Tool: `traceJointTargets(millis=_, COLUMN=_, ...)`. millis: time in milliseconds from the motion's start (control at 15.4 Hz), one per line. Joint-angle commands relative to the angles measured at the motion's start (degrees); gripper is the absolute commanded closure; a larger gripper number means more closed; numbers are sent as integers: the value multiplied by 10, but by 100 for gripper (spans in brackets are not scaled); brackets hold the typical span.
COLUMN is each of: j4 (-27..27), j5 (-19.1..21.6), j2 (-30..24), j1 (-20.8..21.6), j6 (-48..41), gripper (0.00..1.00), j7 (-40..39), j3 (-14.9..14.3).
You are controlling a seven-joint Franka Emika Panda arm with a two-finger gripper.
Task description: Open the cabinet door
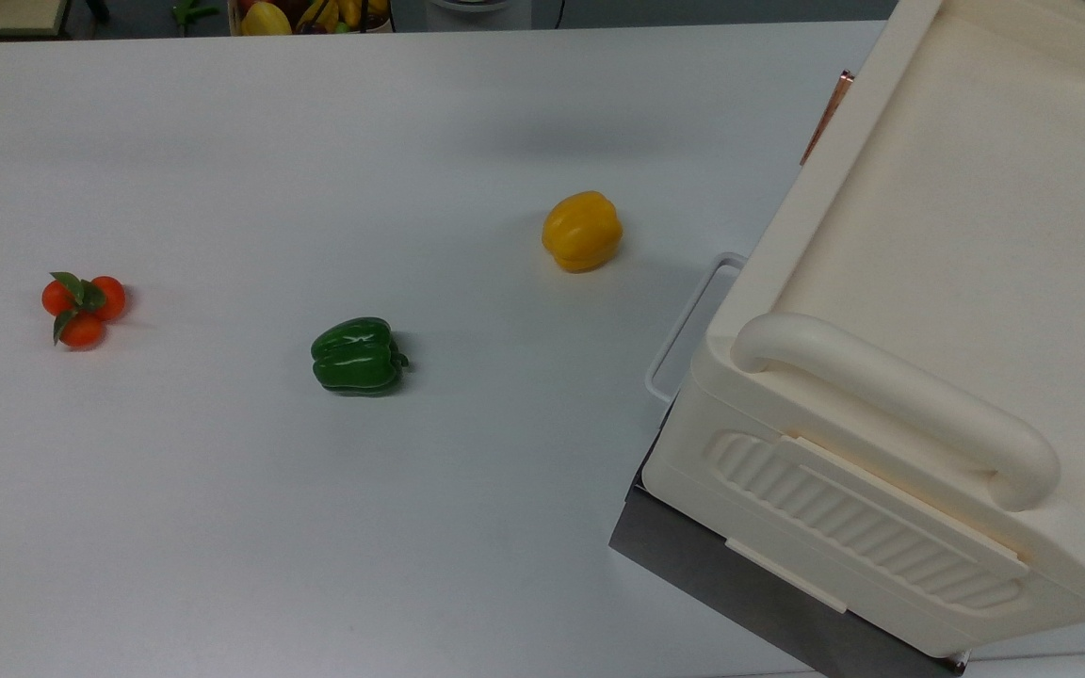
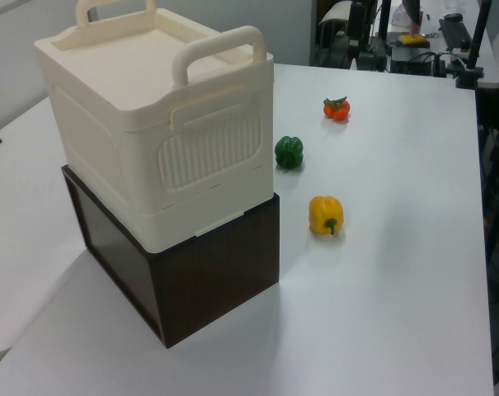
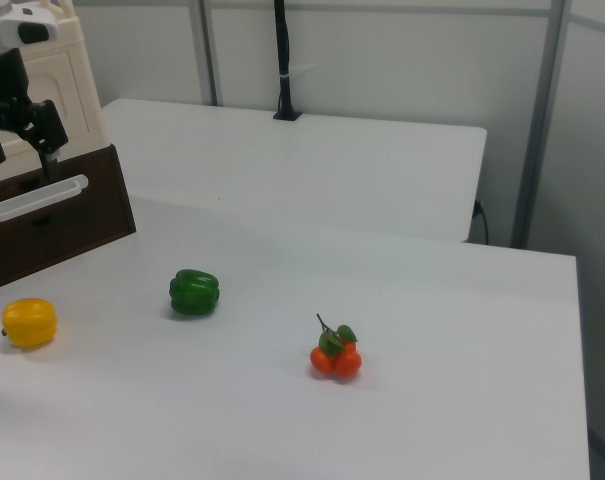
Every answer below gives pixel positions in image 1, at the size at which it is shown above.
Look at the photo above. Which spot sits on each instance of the cream plastic cabinet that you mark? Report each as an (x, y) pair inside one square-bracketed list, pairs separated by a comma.
[(957, 188)]

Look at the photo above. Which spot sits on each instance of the yellow bell pepper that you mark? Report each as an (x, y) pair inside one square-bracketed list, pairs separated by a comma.
[(582, 231)]

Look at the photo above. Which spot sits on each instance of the green bell pepper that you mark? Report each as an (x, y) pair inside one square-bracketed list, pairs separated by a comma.
[(354, 356)]

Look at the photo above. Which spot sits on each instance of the white round container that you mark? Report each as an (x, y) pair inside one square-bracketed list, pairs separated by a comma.
[(477, 17)]

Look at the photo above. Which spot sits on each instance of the basket of toy fruit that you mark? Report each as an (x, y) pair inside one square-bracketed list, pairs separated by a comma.
[(265, 19)]

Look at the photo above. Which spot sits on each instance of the orange tangerine cluster with leaves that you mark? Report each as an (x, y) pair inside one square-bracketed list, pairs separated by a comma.
[(83, 330)]

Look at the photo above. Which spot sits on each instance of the small green toy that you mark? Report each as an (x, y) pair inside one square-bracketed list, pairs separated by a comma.
[(186, 13)]

